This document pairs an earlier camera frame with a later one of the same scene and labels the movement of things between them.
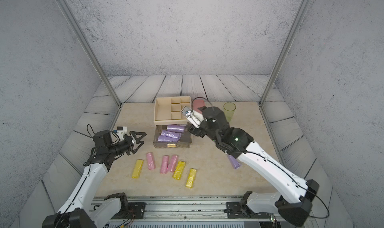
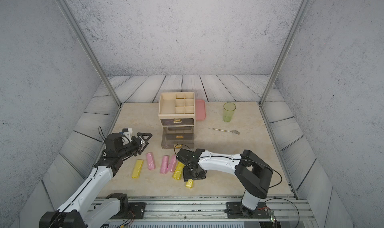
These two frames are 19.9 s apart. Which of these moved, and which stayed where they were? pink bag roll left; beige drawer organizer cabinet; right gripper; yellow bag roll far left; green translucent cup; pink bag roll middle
Moved: beige drawer organizer cabinet; right gripper
Stayed: yellow bag roll far left; pink bag roll left; pink bag roll middle; green translucent cup
